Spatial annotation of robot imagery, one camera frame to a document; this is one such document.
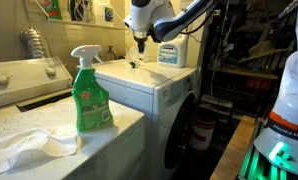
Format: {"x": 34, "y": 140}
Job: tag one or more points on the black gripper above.
{"x": 141, "y": 40}

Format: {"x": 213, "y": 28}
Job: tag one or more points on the white and green brush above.
{"x": 133, "y": 64}

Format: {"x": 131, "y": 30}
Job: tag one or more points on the white front-load washing machine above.
{"x": 155, "y": 100}

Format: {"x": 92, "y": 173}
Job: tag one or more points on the clear plastic bag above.
{"x": 131, "y": 55}

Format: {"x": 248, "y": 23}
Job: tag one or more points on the large white detergent jug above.
{"x": 171, "y": 53}

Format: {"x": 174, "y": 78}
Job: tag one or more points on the white container with label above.
{"x": 104, "y": 13}

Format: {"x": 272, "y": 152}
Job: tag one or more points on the green spray bottle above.
{"x": 90, "y": 106}

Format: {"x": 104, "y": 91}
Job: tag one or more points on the white plastic storage boxes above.
{"x": 216, "y": 104}

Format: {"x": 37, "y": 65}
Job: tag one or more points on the green detergent box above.
{"x": 53, "y": 8}

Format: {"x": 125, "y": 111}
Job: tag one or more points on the red and white bucket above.
{"x": 202, "y": 135}

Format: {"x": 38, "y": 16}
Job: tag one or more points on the cluttered dark storage shelf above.
{"x": 249, "y": 66}

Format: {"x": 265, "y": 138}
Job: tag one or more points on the white dryer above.
{"x": 55, "y": 126}

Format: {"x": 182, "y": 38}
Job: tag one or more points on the wooden table board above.
{"x": 234, "y": 151}

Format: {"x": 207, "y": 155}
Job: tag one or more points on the white cloth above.
{"x": 32, "y": 148}

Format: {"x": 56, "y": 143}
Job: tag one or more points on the wall water valve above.
{"x": 111, "y": 51}

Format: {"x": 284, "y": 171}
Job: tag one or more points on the silver flexible vent duct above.
{"x": 35, "y": 43}

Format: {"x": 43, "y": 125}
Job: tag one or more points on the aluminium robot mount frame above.
{"x": 255, "y": 163}

